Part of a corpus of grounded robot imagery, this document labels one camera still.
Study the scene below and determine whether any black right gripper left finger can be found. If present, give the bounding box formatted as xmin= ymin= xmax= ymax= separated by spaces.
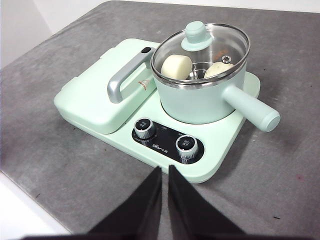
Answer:
xmin=87 ymin=166 xmax=163 ymax=240

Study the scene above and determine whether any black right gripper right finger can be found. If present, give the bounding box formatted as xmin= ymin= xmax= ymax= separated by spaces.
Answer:
xmin=167 ymin=164 xmax=247 ymax=240

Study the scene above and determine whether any pleated bun with green specks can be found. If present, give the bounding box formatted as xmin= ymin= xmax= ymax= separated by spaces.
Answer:
xmin=203 ymin=61 xmax=235 ymax=79

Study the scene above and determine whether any smooth white steamed bun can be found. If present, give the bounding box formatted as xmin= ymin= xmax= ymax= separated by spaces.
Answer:
xmin=160 ymin=54 xmax=193 ymax=81

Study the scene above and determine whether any glass lid with green knob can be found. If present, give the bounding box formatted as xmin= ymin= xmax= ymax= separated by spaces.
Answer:
xmin=151 ymin=21 xmax=251 ymax=88

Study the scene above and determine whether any steel steamer rack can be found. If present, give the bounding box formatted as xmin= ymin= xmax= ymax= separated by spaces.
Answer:
xmin=186 ymin=62 xmax=213 ymax=81

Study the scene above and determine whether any silver control knob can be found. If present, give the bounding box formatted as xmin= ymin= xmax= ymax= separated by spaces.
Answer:
xmin=133 ymin=117 xmax=158 ymax=140
xmin=174 ymin=134 xmax=200 ymax=160

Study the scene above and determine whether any black control panel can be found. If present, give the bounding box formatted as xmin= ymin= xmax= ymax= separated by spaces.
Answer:
xmin=131 ymin=119 xmax=205 ymax=165

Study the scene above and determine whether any triangular warning sticker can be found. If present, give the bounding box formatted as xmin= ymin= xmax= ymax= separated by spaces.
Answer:
xmin=136 ymin=78 xmax=151 ymax=92

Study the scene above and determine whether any mint green appliance base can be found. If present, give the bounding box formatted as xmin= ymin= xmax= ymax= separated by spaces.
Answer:
xmin=53 ymin=38 xmax=261 ymax=185

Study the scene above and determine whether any mint green pot with handle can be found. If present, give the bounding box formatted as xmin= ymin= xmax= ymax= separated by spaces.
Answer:
xmin=150 ymin=22 xmax=281 ymax=133

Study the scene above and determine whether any silver griddle cover handle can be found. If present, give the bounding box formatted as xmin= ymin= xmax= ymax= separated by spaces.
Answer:
xmin=106 ymin=46 xmax=159 ymax=105

